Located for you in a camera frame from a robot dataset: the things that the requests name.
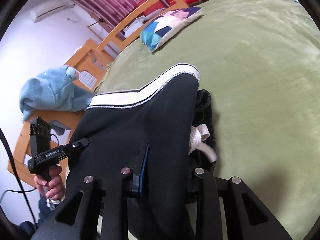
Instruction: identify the black pants white waistband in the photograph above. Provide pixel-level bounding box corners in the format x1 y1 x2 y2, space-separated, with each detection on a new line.
66 63 217 239

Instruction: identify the green bed blanket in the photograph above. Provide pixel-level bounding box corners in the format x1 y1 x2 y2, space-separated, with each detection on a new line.
99 0 319 239

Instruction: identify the white air conditioner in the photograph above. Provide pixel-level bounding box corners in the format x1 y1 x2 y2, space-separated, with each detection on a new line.
29 0 75 23

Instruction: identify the colourful patchwork pillow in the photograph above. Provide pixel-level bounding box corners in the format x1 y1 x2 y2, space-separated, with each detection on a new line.
140 7 202 53

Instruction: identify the wooden bed frame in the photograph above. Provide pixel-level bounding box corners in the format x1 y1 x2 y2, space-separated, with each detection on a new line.
13 0 189 186

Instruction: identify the person's left hand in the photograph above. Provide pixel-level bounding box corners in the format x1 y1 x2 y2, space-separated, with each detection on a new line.
34 166 65 200

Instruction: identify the light blue towel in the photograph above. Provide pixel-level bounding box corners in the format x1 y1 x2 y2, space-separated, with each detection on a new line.
19 65 94 121

